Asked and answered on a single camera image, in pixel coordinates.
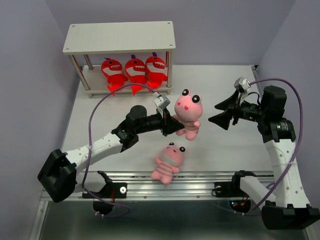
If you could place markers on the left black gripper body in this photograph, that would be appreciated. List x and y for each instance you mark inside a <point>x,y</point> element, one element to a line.
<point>153,122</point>

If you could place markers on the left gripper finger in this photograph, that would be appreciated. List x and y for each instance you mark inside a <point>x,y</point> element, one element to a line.
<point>172,128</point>
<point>170,120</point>

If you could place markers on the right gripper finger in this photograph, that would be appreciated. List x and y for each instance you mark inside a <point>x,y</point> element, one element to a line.
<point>222,119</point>
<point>229,101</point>

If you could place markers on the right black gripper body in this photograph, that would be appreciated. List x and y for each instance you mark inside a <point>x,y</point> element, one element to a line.
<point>248,111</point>

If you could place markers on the pink frog plush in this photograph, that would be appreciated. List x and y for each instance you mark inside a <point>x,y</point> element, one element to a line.
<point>168,163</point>
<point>188,109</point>

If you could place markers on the red shark plush purple tag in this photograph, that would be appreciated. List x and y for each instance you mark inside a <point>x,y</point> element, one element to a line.
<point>135,70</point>

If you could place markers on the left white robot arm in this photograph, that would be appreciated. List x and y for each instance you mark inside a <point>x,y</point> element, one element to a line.
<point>60,170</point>

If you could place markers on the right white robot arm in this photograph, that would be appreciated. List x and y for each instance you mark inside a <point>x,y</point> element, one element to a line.
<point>285,206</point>

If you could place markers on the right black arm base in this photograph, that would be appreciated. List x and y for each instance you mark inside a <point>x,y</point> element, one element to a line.
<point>231,189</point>

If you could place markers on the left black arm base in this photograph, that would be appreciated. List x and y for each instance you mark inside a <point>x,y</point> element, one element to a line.
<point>101,185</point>

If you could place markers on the white two-tier shelf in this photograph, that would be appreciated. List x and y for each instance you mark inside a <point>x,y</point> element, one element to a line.
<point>113,39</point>

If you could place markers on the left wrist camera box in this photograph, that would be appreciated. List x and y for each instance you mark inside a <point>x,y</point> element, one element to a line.
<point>161,101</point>

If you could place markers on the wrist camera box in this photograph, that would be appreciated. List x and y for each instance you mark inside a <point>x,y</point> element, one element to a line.
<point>242,85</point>
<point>161,101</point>

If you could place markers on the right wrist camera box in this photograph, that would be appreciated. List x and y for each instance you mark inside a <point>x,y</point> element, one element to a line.
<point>242,85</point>

